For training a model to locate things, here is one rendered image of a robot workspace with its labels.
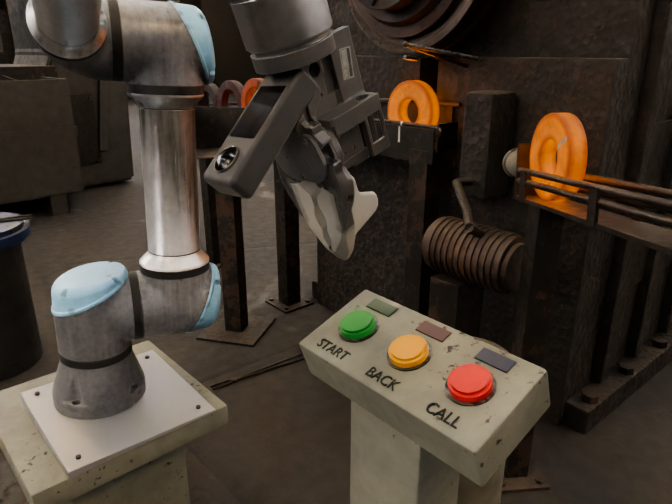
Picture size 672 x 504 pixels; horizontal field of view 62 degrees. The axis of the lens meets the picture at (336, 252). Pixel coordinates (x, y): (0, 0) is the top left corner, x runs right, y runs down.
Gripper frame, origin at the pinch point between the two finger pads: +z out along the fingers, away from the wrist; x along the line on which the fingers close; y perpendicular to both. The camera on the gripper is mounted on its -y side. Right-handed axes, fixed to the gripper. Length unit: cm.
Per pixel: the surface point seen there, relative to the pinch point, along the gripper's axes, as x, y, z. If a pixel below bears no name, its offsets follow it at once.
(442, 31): 47, 78, 3
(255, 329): 105, 30, 83
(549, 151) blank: 12, 60, 20
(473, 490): -8.1, 3.4, 37.3
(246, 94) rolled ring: 136, 75, 21
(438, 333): -8.1, 3.5, 10.2
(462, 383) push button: -14.6, -1.2, 9.3
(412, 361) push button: -8.8, -1.3, 9.6
